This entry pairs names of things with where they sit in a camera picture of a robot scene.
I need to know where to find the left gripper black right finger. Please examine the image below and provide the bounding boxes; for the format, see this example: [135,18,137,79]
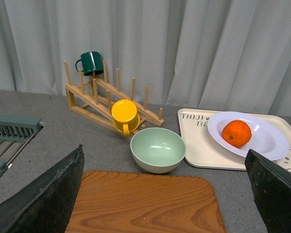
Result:
[245,149,291,233]

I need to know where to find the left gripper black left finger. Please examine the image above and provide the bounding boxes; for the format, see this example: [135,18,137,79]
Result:
[0,145,84,233]

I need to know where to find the white round plate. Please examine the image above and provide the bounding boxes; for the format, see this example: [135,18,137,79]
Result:
[208,112,289,161]

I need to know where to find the orange mandarin fruit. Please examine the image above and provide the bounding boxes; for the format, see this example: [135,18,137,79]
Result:
[222,120,252,148]

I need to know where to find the brown wooden cutting board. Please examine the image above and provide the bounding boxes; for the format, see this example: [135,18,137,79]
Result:
[66,170,226,233]

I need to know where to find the green dish drainer rack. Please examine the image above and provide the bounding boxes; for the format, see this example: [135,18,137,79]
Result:
[0,114,43,178]

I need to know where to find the beige bear serving tray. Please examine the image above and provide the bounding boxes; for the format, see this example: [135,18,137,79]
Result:
[178,109,291,173]

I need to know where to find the wooden peg drying rack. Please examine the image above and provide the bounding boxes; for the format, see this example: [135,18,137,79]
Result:
[64,60,164,135]

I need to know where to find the yellow mug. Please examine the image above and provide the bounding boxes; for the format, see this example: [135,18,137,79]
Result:
[111,100,140,136]

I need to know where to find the green bowl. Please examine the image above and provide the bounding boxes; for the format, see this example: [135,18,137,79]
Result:
[130,128,187,174]

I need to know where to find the dark green mug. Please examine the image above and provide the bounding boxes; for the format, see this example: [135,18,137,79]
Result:
[75,51,104,76]

